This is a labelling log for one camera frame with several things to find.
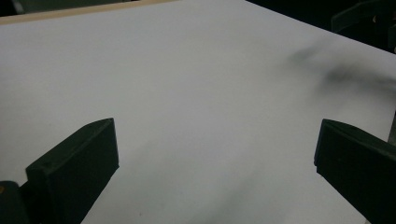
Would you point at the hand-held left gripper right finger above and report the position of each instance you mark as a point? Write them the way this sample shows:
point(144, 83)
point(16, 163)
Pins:
point(358, 165)

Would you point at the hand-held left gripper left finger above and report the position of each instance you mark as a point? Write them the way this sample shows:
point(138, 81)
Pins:
point(71, 171)

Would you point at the dark metal stand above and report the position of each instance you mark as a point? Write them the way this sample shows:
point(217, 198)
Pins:
point(367, 23)

